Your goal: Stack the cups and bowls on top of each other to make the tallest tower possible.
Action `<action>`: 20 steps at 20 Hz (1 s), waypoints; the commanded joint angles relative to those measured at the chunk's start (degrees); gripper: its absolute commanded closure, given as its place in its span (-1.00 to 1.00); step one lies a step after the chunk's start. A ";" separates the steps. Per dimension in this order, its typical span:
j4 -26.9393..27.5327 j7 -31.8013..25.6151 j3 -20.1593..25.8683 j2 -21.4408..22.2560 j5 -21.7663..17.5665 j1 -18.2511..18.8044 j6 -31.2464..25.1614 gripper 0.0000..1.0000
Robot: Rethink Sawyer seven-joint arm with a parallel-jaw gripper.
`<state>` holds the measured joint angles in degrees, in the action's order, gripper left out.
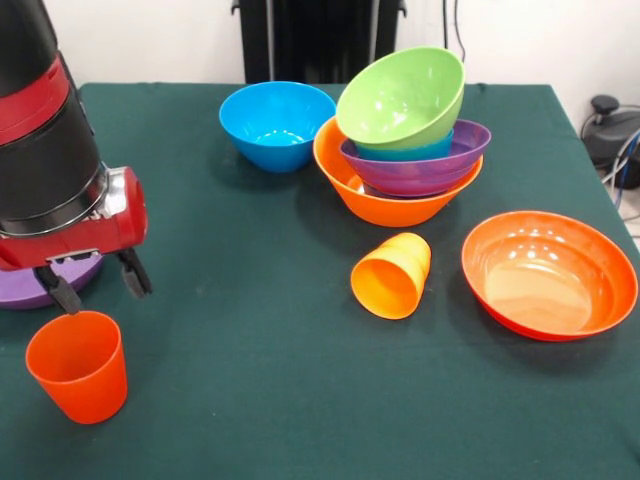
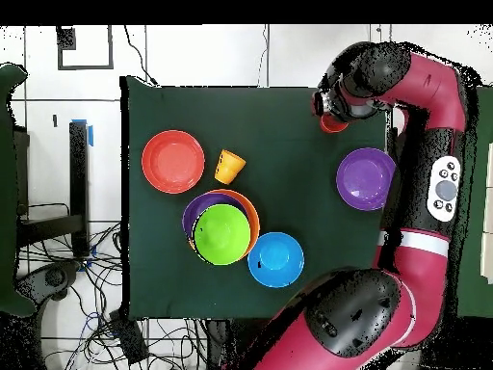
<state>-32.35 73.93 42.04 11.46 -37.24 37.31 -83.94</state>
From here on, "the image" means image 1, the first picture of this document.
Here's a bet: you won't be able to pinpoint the purple bowl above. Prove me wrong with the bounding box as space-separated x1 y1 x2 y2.
339 118 493 199
0 255 105 311

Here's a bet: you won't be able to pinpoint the red shallow bowl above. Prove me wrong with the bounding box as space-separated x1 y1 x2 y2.
460 210 640 343

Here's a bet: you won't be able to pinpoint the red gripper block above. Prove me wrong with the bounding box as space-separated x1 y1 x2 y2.
0 166 153 316

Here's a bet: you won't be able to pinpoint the orange cup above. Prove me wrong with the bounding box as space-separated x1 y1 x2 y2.
350 232 432 320

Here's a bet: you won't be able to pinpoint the dark green tablecloth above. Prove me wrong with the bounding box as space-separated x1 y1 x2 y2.
0 82 640 480

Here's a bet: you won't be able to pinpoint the red cup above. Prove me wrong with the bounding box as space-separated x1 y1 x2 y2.
25 310 129 426

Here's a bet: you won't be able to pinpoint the large orange bowl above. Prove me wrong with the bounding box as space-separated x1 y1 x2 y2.
312 115 484 229

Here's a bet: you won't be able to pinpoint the green bowl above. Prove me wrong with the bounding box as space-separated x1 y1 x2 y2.
335 46 466 146

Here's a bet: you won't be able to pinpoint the tangled floor cables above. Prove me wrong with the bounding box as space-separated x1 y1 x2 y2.
599 127 640 211

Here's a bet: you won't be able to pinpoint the small translucent blue bowl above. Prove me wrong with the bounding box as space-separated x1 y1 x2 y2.
355 128 455 162

